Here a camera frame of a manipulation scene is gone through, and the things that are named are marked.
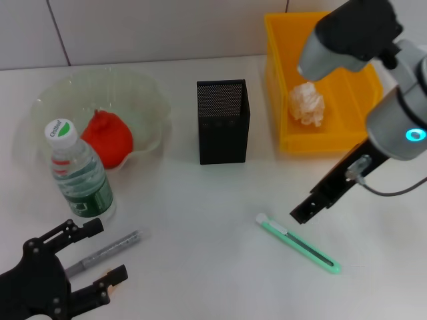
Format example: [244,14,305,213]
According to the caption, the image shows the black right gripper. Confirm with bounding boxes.
[289,139,390,225]

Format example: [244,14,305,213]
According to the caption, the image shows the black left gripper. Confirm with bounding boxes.
[0,218,129,320]

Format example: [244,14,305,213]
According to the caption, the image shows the green utility knife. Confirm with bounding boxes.
[256,213,342,276]

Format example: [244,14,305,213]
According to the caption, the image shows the clear green-label water bottle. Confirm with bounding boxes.
[44,118,117,220]

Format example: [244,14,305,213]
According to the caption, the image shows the white paper ball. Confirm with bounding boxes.
[288,81,326,127]

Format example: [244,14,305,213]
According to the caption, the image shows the orange fruit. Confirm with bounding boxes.
[79,109,135,170]

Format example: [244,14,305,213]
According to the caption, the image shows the gray marker pen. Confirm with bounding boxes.
[65,229,143,278]

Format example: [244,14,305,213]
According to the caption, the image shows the black mesh pen holder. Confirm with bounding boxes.
[195,79,251,165]

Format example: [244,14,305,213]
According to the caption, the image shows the green glass fruit plate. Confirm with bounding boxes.
[29,66,173,176]

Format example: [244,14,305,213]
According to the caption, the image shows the yellow plastic bin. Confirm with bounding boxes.
[264,12,384,154]

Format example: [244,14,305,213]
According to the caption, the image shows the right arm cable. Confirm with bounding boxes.
[346,155,427,197]

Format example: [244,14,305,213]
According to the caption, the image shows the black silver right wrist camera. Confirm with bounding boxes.
[296,0,404,83]

